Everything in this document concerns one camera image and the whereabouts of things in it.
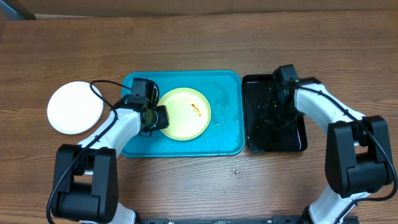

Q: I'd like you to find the yellow plate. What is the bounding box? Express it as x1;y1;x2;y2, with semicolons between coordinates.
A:
158;88;211;141

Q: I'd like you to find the white plate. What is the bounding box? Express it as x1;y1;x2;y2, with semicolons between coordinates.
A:
47;81;104;134

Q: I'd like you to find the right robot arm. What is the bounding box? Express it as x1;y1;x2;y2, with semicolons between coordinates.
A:
268;65;397;223

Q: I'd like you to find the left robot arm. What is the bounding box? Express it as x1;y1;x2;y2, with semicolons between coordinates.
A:
46;78;169;223

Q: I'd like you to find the black rectangular tray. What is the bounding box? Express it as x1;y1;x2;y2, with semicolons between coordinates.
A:
242;74;308;152

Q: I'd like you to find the blue plastic tray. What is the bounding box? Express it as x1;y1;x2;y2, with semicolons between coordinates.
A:
122;70;245;157

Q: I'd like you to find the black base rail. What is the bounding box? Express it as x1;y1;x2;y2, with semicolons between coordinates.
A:
137;215;307;224

